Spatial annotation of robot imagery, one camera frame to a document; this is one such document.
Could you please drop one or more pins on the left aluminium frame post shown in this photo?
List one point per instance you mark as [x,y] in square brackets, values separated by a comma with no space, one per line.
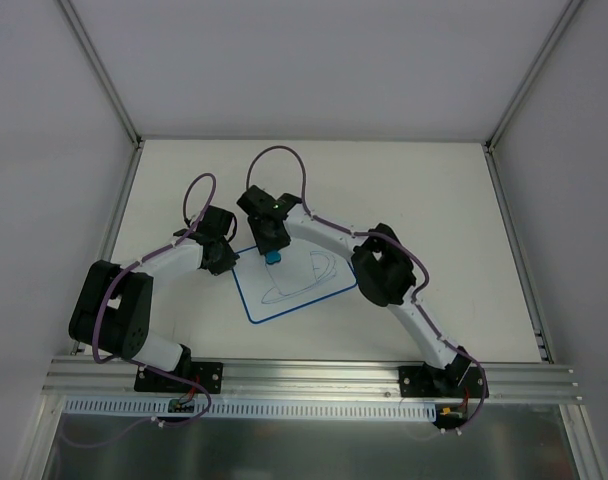
[83,39]

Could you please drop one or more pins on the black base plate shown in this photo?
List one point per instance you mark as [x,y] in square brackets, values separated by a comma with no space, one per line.
[190,374]
[423,381]

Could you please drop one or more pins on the aluminium extrusion rail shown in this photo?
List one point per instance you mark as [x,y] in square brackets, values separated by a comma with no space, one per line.
[511,383]

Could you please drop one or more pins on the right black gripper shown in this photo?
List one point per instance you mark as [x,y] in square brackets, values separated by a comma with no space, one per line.
[275,240]

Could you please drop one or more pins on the blue foam whiteboard eraser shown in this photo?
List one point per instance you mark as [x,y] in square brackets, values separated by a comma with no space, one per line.
[272,257]

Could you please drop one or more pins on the aluminium frame post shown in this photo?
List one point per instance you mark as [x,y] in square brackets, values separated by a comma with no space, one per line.
[83,39]
[552,39]

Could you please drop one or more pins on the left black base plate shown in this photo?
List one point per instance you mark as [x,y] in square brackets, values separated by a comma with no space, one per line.
[190,374]

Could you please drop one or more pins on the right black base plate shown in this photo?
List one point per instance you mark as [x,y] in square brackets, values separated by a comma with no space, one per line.
[423,381]

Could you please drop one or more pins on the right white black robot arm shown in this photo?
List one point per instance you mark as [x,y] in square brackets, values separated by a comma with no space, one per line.
[385,276]

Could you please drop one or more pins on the white slotted cable duct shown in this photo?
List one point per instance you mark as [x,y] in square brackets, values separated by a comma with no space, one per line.
[253,409]

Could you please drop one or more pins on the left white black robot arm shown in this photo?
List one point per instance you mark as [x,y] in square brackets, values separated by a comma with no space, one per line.
[122,302]

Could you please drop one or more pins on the blue-framed small whiteboard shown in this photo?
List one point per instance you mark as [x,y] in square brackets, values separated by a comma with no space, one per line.
[305,275]

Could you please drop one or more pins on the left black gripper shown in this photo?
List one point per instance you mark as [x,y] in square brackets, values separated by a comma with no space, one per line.
[224,257]

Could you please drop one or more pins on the right aluminium frame post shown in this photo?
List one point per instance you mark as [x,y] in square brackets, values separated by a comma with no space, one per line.
[552,39]

